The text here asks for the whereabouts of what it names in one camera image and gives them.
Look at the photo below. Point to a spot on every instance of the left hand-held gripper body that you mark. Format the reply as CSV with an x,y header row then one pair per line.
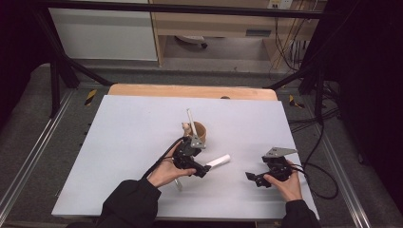
x,y
187,155

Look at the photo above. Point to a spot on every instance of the tan cup with animal figure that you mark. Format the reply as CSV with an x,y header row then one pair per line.
x,y
200,131

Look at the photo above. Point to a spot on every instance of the long white pen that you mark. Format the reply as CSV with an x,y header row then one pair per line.
x,y
191,122

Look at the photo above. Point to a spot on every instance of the white table mat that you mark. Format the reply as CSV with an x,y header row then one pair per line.
x,y
126,139

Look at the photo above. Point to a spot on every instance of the light wooden desk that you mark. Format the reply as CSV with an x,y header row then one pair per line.
x,y
218,23

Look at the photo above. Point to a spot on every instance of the wooden table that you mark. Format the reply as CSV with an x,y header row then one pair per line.
x,y
190,91

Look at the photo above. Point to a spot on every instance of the person's right hand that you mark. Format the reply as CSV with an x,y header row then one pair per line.
x,y
286,186

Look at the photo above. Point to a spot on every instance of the white power strip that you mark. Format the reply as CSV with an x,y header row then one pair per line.
x,y
280,3

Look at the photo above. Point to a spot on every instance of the black metal frame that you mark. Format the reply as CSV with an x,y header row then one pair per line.
x,y
177,8

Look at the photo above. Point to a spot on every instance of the white cabinet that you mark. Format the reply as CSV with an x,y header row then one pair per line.
x,y
104,33

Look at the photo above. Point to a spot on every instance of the short white cylinder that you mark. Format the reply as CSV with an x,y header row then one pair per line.
x,y
219,161

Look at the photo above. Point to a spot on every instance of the aluminium floor rail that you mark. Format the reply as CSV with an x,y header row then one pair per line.
x,y
345,180
28,158

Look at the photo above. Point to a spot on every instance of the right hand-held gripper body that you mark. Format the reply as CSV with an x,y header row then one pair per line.
x,y
277,167

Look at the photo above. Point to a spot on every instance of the yellow black tape strip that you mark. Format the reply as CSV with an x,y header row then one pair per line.
x,y
295,102
90,97

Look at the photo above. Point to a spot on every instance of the person's left hand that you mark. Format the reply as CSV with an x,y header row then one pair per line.
x,y
166,172

